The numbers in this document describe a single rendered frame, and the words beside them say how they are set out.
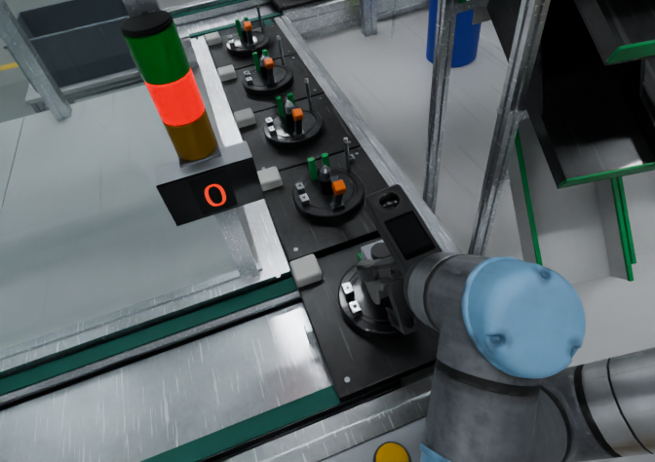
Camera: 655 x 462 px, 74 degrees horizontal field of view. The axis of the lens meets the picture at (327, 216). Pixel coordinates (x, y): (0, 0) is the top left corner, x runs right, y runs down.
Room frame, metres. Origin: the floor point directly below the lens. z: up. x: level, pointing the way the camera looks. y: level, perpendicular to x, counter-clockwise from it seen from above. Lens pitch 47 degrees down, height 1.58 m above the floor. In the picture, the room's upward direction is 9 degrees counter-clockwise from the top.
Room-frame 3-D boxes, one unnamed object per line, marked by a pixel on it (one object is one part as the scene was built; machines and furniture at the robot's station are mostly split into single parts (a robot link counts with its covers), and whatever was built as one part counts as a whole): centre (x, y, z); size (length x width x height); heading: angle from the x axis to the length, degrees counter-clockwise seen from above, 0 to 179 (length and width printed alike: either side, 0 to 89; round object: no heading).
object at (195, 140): (0.45, 0.14, 1.29); 0.05 x 0.05 x 0.05
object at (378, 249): (0.38, -0.06, 1.06); 0.08 x 0.04 x 0.07; 13
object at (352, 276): (0.37, -0.07, 0.98); 0.14 x 0.14 x 0.02
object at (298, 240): (0.62, -0.01, 1.01); 0.24 x 0.24 x 0.13; 13
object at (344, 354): (0.37, -0.07, 0.96); 0.24 x 0.24 x 0.02; 13
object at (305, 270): (0.45, 0.05, 0.97); 0.05 x 0.05 x 0.04; 13
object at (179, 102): (0.45, 0.14, 1.34); 0.05 x 0.05 x 0.05
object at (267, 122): (0.86, 0.05, 1.01); 0.24 x 0.24 x 0.13; 13
